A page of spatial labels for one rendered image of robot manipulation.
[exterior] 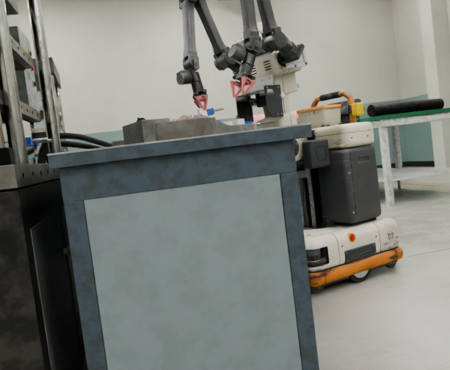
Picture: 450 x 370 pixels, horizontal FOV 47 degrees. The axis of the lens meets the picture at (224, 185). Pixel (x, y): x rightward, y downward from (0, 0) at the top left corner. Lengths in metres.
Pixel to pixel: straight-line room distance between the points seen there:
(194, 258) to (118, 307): 0.24
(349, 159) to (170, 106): 6.64
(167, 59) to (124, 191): 7.94
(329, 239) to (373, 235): 0.30
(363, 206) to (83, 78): 6.93
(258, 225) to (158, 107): 7.76
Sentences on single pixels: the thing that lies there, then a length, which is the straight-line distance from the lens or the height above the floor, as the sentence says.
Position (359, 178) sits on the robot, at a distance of 2.80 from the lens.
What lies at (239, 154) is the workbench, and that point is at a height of 0.74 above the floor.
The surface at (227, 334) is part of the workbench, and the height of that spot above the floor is 0.25.
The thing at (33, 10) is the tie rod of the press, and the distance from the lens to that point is 2.70.
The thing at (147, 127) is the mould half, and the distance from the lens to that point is 2.07.
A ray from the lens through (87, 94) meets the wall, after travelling 9.09.
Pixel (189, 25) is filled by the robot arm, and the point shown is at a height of 1.42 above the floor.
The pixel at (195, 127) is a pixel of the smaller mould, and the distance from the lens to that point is 1.75.
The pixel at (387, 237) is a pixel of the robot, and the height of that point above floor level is 0.19.
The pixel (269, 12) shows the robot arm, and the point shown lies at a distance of 2.58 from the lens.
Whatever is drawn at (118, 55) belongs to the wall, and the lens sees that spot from 9.21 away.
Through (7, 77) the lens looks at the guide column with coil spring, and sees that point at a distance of 1.88.
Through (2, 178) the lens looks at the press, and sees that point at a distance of 1.40.
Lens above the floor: 0.76
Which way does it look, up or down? 4 degrees down
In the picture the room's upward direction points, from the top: 7 degrees counter-clockwise
